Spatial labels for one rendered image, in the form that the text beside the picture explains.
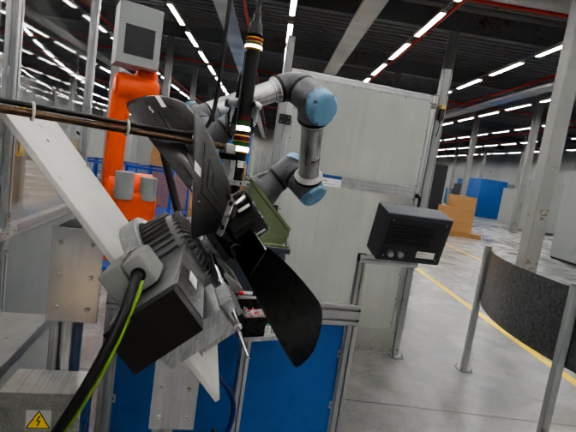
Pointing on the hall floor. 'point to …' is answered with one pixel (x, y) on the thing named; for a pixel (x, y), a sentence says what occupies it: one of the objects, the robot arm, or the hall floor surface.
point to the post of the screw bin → (240, 382)
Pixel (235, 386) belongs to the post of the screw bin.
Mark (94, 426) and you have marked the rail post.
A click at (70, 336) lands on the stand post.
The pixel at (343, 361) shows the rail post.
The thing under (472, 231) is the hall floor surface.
